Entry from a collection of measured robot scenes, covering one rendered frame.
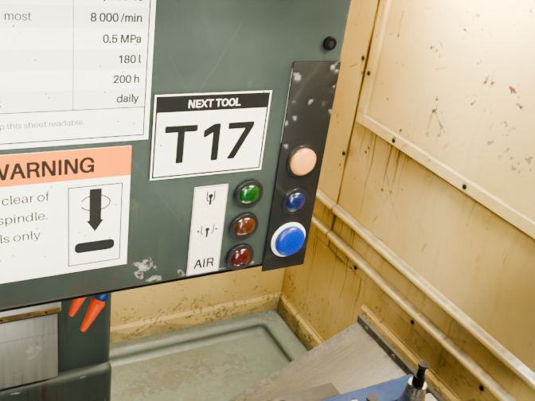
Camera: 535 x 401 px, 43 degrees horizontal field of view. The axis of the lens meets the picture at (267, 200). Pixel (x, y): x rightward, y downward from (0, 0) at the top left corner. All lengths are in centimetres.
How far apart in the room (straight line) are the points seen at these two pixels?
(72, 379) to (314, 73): 111
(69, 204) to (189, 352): 156
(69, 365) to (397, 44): 101
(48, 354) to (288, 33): 105
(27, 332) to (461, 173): 92
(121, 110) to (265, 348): 165
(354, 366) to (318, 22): 128
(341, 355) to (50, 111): 137
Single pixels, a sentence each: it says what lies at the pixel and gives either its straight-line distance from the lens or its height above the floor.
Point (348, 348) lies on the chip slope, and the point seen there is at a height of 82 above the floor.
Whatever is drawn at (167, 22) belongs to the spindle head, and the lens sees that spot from 49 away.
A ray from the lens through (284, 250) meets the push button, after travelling 62.
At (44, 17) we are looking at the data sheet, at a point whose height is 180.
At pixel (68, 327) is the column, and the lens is 148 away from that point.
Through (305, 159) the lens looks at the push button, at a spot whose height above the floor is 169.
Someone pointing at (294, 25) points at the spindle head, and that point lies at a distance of 54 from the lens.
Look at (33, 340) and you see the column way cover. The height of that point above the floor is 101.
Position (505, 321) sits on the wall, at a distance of 144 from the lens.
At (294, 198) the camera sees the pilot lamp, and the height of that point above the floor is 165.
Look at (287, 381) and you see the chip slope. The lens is 175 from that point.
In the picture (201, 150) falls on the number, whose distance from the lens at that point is 54.
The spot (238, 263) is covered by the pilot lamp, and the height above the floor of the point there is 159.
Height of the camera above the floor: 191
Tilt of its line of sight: 27 degrees down
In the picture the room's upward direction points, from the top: 9 degrees clockwise
